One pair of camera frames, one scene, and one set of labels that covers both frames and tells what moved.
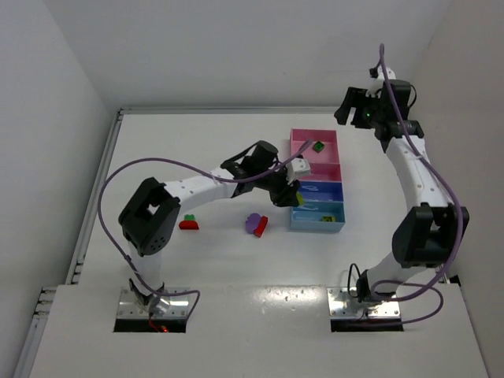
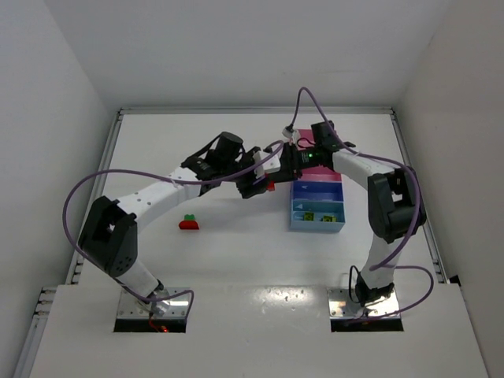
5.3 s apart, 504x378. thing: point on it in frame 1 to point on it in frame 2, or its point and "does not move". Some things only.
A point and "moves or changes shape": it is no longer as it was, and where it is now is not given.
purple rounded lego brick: [252, 222] moves or changes shape
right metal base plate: [341, 304] does not move
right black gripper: [355, 107] to [287, 168]
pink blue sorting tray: [323, 209] does not move
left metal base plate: [179, 305] does not move
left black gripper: [284, 193] to [244, 186]
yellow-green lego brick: [301, 201] to [309, 216]
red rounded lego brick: [188, 225] does not move
